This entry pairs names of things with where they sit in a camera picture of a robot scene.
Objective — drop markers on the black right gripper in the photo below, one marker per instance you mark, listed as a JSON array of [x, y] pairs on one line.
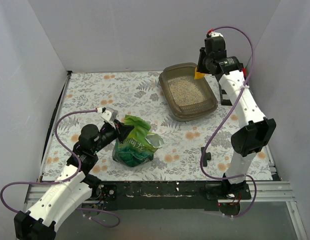
[[202, 61]]

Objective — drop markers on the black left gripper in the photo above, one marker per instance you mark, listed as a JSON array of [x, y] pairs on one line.
[[119, 131]]

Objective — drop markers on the yellow plastic scoop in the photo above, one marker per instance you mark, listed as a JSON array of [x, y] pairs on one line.
[[198, 75]]

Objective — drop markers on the green cat litter bag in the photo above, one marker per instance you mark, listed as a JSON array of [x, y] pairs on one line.
[[140, 145]]

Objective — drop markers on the black bag clip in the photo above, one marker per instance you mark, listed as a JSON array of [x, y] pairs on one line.
[[207, 157]]

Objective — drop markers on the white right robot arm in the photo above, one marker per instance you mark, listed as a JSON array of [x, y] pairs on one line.
[[255, 129]]

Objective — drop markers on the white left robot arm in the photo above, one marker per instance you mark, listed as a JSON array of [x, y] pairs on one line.
[[74, 185]]

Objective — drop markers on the grey litter box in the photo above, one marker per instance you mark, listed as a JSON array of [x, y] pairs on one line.
[[188, 99]]

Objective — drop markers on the floral table mat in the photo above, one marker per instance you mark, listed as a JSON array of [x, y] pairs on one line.
[[139, 94]]

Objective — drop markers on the black white chessboard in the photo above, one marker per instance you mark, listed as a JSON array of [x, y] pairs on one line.
[[224, 99]]

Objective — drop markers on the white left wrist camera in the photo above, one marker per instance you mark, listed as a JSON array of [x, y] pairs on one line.
[[109, 115]]

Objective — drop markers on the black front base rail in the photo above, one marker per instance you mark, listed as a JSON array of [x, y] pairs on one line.
[[166, 195]]

